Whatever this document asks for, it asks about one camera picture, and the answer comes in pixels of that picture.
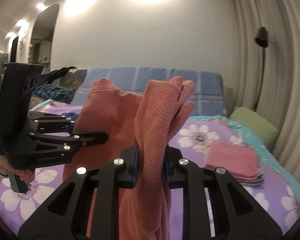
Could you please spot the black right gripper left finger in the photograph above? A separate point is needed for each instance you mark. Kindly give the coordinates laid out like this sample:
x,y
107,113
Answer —
x,y
85,206

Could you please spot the black cloth on pillow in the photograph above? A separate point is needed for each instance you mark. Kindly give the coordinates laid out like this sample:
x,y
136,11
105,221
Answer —
x,y
54,75

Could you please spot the dark floral pillow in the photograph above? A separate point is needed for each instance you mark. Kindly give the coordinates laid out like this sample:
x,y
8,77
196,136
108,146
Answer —
x,y
73,79

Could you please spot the coral red knit garment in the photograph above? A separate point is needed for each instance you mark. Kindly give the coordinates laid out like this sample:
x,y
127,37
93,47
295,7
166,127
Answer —
x,y
150,122

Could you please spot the beige curtain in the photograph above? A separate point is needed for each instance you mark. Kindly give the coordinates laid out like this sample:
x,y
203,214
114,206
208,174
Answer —
x,y
280,95

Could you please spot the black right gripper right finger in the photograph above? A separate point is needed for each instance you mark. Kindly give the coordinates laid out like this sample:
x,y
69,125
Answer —
x,y
212,204

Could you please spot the teal fuzzy blanket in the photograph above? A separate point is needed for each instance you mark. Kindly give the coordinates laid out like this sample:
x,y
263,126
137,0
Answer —
x,y
56,93

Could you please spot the person's left hand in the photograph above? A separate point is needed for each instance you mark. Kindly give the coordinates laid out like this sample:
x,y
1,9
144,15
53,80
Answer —
x,y
5,167

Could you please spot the green cushion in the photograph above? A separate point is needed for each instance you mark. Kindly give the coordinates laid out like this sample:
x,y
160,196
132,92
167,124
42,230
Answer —
x,y
260,126

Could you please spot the blue plaid pillow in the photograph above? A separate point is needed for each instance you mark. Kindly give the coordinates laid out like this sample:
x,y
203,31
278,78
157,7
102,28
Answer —
x,y
205,89

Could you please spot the pink folded clothes stack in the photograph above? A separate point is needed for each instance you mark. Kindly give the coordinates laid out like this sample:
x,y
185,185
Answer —
x,y
241,162

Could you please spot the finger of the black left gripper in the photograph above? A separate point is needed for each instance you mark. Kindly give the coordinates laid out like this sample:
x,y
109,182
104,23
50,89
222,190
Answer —
x,y
39,122
38,141

